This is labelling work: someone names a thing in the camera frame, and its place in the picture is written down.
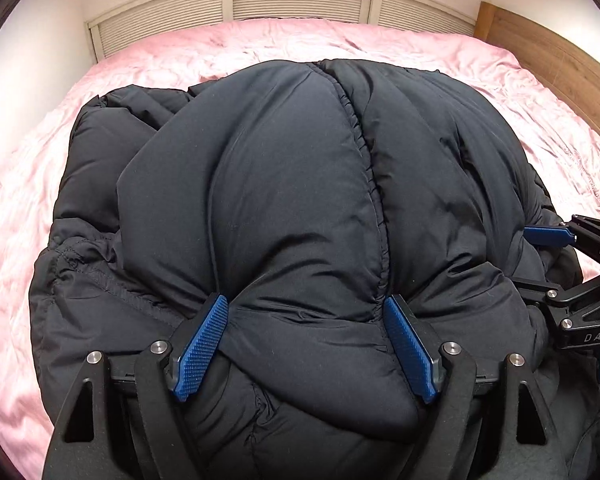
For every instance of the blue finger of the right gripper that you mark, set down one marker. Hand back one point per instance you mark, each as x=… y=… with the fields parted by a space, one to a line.
x=549 y=236

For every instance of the wooden headboard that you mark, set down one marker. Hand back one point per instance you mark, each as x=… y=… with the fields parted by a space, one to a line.
x=569 y=72

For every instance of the beige louvered wall panel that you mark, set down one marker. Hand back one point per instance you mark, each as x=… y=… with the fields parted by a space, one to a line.
x=135 y=20

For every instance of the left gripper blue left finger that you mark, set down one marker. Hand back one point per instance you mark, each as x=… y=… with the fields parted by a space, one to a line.
x=193 y=346

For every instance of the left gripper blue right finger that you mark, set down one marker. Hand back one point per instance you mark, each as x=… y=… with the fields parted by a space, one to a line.
x=417 y=348

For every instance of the pink bed cover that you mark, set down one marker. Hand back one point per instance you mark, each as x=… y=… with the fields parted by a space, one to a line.
x=105 y=110

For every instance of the black puffer jacket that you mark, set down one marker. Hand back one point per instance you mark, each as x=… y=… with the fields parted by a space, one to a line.
x=300 y=269

